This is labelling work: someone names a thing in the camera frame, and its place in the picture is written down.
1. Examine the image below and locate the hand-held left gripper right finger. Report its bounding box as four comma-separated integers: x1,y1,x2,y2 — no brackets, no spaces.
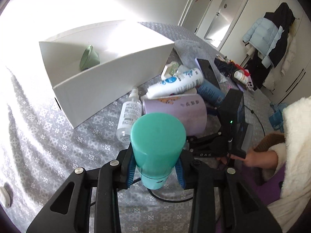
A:
176,150,283,233

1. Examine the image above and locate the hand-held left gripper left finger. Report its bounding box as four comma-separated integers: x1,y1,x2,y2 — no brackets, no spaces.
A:
26,143,136,233

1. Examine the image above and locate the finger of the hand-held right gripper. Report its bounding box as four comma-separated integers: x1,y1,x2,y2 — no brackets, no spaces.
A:
186,131,230,159
206,107,221,117

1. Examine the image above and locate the teal plastic cup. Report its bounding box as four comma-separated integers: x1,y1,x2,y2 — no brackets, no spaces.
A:
130,113,187,190

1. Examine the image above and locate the purple mug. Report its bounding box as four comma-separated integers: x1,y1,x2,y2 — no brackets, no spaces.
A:
141,92,208,137

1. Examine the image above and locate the white box container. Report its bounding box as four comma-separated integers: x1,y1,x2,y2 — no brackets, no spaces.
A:
38,20,176,130

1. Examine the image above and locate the green bowl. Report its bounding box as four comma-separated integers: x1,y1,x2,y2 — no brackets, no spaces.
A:
79,45,101,72

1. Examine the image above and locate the person's right forearm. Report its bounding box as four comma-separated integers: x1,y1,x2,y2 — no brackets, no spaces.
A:
262,97,311,233

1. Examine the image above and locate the person's right hand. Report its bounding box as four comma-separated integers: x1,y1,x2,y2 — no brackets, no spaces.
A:
216,148,279,170

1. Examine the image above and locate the blue spray can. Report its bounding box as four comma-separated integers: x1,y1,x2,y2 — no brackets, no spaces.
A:
196,80,225,106

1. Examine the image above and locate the black smartphone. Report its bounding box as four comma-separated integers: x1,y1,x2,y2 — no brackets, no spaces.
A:
195,58,221,91

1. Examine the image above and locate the white pill bottle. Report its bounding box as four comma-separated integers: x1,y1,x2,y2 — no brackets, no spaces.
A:
234,70,249,84

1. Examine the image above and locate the blue packet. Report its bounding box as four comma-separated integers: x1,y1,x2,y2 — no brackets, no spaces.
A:
268,103,290,131

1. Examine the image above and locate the white blue-label lotion bottle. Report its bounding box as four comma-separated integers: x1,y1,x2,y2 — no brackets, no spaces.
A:
145,68,204,100

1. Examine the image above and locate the clear spray bottle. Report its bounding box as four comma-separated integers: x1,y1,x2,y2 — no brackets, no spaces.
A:
116,86,143,143

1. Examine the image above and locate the white hanging garment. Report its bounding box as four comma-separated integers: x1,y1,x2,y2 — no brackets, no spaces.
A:
280,36,298,75

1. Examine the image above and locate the grey patterned bedspread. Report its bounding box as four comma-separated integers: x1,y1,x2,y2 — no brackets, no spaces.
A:
0,21,275,233

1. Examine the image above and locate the blue and black jacket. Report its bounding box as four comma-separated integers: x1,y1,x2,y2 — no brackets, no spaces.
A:
242,2,296,69

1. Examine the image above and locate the white wardrobe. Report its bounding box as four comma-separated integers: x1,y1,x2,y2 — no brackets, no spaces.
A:
178,0,311,107

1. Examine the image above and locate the small white device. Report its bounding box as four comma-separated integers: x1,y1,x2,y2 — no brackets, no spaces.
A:
0,185,13,209

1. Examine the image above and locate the black cable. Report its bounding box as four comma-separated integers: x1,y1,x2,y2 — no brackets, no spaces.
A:
243,103,267,137
90,187,195,207

